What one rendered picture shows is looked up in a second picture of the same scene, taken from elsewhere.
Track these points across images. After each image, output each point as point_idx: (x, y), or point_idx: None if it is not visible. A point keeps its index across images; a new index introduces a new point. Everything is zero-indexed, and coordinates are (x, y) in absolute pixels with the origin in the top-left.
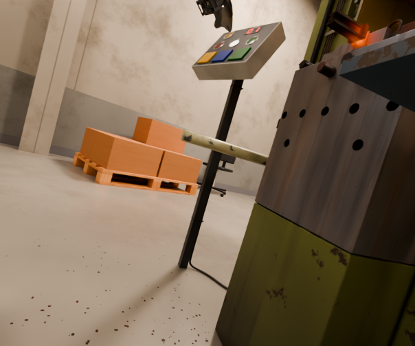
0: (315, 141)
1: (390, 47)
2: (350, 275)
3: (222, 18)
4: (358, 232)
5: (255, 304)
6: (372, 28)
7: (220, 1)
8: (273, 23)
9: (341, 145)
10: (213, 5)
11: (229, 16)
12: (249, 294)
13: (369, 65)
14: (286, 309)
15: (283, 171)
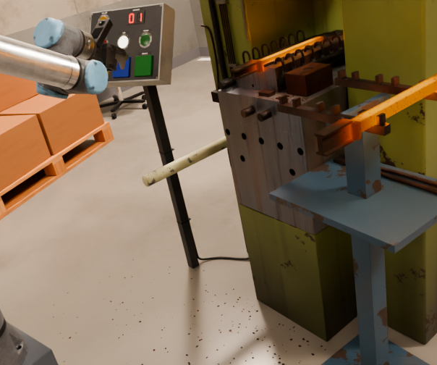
0: (265, 163)
1: (286, 202)
2: (319, 244)
3: (120, 64)
4: (312, 224)
5: (277, 274)
6: None
7: (112, 56)
8: (155, 6)
9: (283, 170)
10: (111, 68)
11: (123, 56)
12: (270, 269)
13: (281, 204)
14: (297, 271)
15: (251, 181)
